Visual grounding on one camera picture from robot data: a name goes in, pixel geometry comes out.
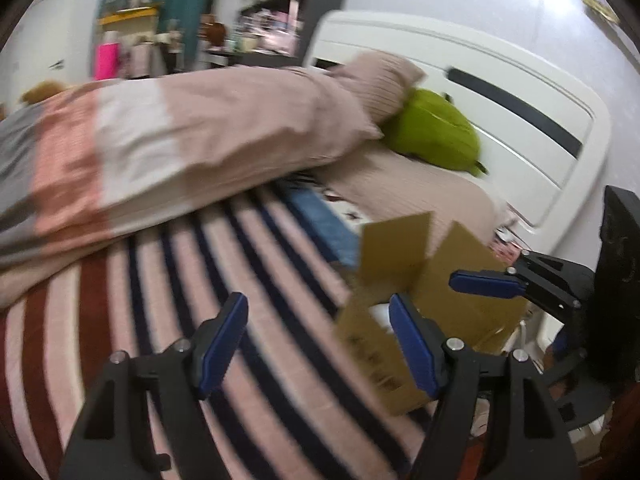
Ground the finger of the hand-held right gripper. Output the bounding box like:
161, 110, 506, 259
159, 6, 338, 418
448, 251, 597, 322

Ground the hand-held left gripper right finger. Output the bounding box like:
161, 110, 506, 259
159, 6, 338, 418
389, 294, 583, 480

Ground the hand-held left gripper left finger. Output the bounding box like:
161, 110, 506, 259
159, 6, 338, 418
60, 292, 249, 480

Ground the brown cardboard box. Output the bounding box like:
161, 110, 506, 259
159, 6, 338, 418
334, 211, 531, 417

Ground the striped bed blanket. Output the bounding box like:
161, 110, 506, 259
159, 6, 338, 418
0, 180, 441, 480

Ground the black white printed cloth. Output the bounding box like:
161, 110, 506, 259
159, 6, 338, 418
320, 185, 371, 223

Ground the white headboard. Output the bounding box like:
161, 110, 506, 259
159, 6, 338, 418
304, 10, 613, 261

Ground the striped patchwork quilt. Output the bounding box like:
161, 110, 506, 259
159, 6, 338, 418
0, 66, 386, 308

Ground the pink striped pillow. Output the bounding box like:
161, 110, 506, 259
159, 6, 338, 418
330, 51, 427, 128

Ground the pink bag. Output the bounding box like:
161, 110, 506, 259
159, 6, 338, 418
94, 42, 121, 81

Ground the brown plush figure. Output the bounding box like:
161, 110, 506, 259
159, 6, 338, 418
207, 20, 231, 51

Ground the brown plush toy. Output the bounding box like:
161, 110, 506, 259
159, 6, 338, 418
20, 81, 68, 106

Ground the tall bookshelf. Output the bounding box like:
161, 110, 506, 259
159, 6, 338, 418
235, 0, 351, 61

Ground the yellow shelf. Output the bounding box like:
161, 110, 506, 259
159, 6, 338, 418
97, 6, 161, 78

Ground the teal curtain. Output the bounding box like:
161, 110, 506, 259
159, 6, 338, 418
97, 0, 211, 68

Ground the white door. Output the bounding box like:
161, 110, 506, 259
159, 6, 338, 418
10, 0, 71, 91

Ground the gold wall hook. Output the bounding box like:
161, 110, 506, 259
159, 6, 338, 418
581, 0, 621, 25

